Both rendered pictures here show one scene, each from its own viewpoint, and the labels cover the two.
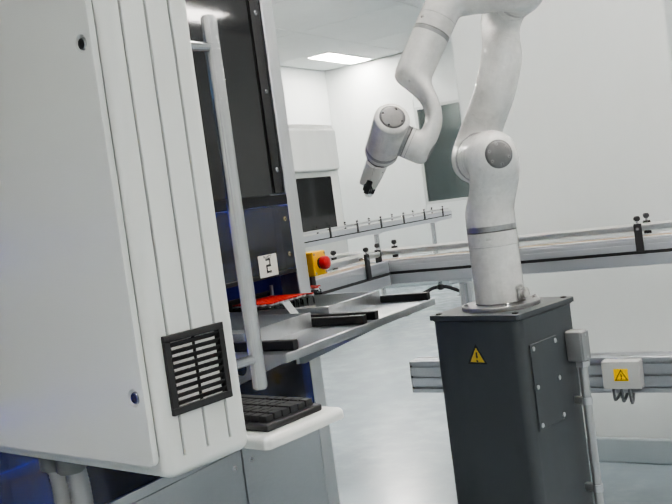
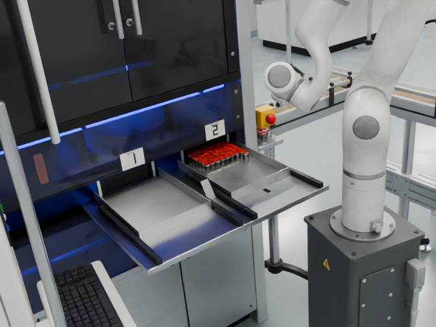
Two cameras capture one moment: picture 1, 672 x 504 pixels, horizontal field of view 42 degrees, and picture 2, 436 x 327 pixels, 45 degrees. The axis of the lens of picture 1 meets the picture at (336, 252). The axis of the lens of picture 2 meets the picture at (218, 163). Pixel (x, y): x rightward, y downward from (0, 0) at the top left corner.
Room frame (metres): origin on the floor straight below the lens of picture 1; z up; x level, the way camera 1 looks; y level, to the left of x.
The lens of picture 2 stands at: (0.73, -0.57, 1.75)
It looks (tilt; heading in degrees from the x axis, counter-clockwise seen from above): 26 degrees down; 25
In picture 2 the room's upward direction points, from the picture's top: 6 degrees counter-clockwise
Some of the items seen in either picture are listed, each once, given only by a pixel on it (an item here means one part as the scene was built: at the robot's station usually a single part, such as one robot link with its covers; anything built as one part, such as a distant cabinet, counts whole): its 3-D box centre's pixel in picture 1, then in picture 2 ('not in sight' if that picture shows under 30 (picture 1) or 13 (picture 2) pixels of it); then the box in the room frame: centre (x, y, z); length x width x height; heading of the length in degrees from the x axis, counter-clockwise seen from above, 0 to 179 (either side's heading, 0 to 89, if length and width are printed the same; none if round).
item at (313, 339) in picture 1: (288, 329); (205, 197); (2.13, 0.14, 0.87); 0.70 x 0.48 x 0.02; 148
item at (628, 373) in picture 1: (622, 373); not in sight; (2.75, -0.86, 0.50); 0.12 x 0.05 x 0.09; 58
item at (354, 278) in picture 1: (325, 278); (292, 106); (2.90, 0.05, 0.92); 0.69 x 0.16 x 0.16; 148
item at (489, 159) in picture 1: (489, 181); (365, 135); (2.07, -0.39, 1.16); 0.19 x 0.12 x 0.24; 8
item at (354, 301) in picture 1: (301, 308); (231, 167); (2.31, 0.11, 0.90); 0.34 x 0.26 x 0.04; 58
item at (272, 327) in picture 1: (221, 332); (150, 200); (2.02, 0.29, 0.90); 0.34 x 0.26 x 0.04; 58
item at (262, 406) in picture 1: (215, 408); (85, 309); (1.58, 0.26, 0.82); 0.40 x 0.14 x 0.02; 50
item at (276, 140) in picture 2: not in sight; (261, 140); (2.62, 0.11, 0.87); 0.14 x 0.13 x 0.02; 58
